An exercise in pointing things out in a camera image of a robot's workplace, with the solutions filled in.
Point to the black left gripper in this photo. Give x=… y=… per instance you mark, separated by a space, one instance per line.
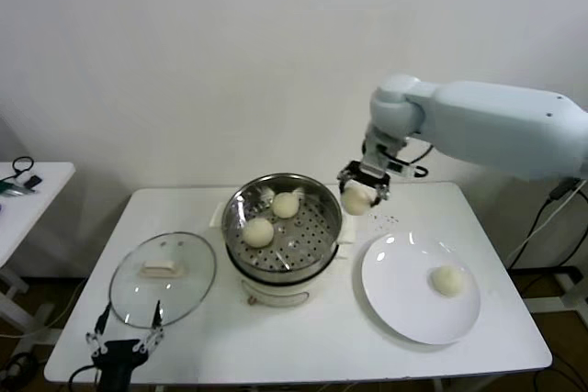
x=115 y=360

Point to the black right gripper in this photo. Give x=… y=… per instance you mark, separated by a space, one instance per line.
x=367 y=174

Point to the white steamed baozi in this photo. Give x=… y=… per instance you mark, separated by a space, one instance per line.
x=357 y=199
x=258 y=232
x=448 y=279
x=286 y=204

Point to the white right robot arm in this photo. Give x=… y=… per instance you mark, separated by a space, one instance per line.
x=482 y=121

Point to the stainless steel steamer basket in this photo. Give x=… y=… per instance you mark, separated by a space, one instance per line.
x=303 y=245

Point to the white round plate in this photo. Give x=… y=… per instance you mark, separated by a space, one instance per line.
x=395 y=282

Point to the white electric cooker base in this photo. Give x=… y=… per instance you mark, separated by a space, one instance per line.
x=275 y=293

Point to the white side table with laptop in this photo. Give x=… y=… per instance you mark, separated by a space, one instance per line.
x=46 y=190

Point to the small black device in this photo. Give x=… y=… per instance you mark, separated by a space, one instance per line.
x=33 y=182

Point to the white side table with label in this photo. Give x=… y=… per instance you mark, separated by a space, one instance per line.
x=569 y=291

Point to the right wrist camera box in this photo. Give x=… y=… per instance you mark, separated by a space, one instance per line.
x=399 y=166

